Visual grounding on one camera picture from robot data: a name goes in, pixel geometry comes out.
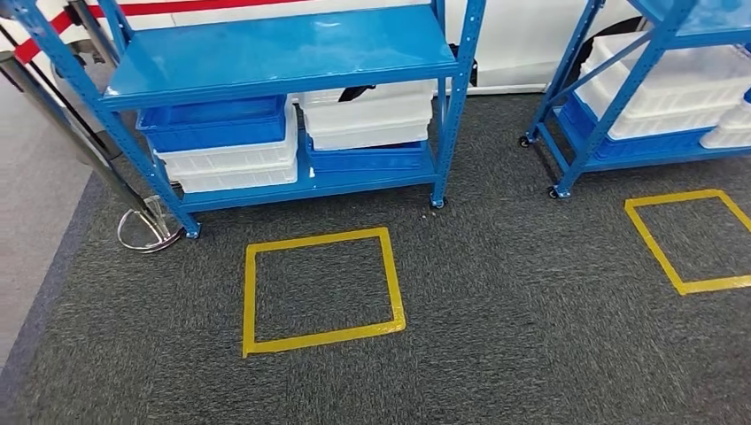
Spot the blue metal shelf rack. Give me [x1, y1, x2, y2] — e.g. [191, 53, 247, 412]
[0, 0, 487, 241]

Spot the blue plastic crate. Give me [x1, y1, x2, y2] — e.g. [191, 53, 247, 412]
[135, 95, 290, 154]
[555, 92, 716, 162]
[304, 135, 430, 175]

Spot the white plastic crate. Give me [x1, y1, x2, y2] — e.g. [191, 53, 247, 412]
[573, 31, 751, 142]
[298, 80, 437, 134]
[171, 157, 299, 196]
[698, 97, 751, 151]
[306, 120, 433, 152]
[152, 100, 299, 177]

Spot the black plastic piece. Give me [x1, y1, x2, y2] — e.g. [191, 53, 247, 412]
[337, 84, 377, 104]

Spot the black ribbed object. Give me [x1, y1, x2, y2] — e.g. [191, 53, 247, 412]
[448, 42, 479, 89]

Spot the blue wheeled rack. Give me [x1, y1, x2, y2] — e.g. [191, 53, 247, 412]
[518, 0, 751, 201]

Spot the white car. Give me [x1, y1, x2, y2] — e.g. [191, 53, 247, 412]
[0, 0, 649, 97]

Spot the red barrier belt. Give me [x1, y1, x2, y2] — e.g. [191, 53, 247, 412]
[86, 0, 309, 19]
[12, 12, 75, 65]

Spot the chrome stanchion post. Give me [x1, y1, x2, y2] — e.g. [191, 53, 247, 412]
[0, 50, 185, 255]

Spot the black-headed belt post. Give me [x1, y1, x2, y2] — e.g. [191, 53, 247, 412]
[66, 0, 122, 69]

